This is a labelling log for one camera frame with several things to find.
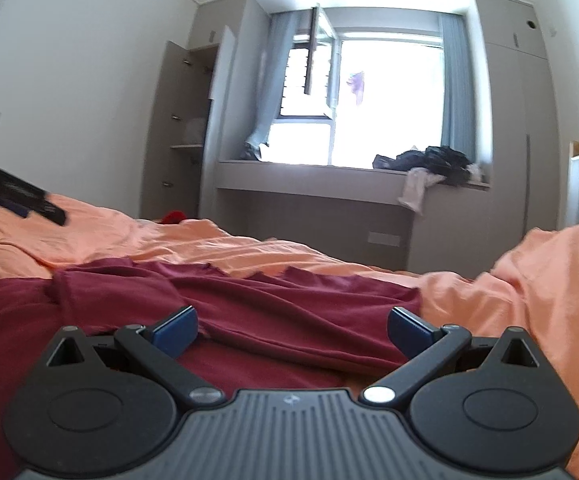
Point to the orange blanket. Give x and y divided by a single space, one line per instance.
529 290

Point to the long grey-blue curtain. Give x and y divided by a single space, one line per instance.
269 85

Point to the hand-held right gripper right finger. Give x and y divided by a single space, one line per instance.
410 327

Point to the large window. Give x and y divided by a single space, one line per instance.
369 100

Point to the purple hanging cloth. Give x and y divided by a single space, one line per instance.
357 85

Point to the white wall outlet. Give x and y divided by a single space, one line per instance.
383 238

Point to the dark red garment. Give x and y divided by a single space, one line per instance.
269 310

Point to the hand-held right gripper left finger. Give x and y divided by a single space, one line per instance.
175 331

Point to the grey open wardrobe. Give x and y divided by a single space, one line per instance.
179 125

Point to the white hanging cloth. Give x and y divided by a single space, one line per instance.
415 187

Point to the pile of dark clothes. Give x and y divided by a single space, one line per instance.
432 160

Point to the grey window bench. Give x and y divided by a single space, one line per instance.
319 195

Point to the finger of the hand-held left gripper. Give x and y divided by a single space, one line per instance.
29 199

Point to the short grey-blue curtain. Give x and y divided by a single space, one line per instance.
457 85

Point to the tall grey closed wardrobe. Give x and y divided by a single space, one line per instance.
519 135

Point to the small red cloth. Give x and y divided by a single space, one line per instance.
173 217

